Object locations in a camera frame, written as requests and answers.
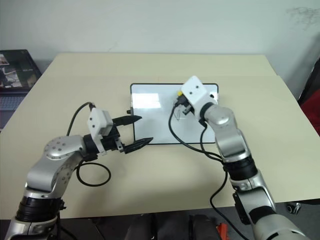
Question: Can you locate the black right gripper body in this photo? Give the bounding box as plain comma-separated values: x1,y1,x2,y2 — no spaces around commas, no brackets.
182,99,196,117

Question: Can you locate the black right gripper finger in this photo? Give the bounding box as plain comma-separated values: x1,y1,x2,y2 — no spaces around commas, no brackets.
172,95,187,108

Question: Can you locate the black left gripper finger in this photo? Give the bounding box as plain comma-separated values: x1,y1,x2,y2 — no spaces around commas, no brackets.
112,115,143,127
123,137,155,154

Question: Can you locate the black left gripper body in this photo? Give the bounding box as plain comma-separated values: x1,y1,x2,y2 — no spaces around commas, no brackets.
99,125,125,153

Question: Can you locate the black-framed whiteboard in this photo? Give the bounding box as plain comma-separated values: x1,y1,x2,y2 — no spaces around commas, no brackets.
126,82,220,146

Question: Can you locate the dark rounded shape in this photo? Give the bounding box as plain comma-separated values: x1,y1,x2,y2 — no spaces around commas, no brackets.
188,213,221,240

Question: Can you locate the grey laptop keyboard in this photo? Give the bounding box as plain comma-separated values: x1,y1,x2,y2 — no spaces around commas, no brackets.
0,88,29,131

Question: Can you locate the orange tool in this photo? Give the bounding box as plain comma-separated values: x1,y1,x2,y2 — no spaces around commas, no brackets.
215,216,228,240

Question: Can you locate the black printed box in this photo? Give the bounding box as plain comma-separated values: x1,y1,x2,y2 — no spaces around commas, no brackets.
0,49,43,91

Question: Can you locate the red fabric item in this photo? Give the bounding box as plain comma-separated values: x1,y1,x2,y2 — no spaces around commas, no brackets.
299,87,320,137

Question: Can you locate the black caster wheel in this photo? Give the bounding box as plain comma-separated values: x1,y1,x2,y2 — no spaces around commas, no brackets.
285,196,303,214

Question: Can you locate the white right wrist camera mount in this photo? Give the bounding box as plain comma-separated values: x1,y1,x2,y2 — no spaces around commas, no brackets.
180,75,211,119

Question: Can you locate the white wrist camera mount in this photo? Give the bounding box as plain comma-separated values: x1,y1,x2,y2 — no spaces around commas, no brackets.
86,107,114,156
180,75,211,119

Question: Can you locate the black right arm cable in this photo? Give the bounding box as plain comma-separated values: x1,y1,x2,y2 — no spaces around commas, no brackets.
167,102,255,240

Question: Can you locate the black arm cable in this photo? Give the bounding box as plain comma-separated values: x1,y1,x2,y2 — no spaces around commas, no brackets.
66,101,112,187
167,102,255,240

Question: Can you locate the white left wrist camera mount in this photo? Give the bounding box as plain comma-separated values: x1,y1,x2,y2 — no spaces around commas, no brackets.
86,107,114,156

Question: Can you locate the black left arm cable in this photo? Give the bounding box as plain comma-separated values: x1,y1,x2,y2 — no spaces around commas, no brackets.
66,101,112,187

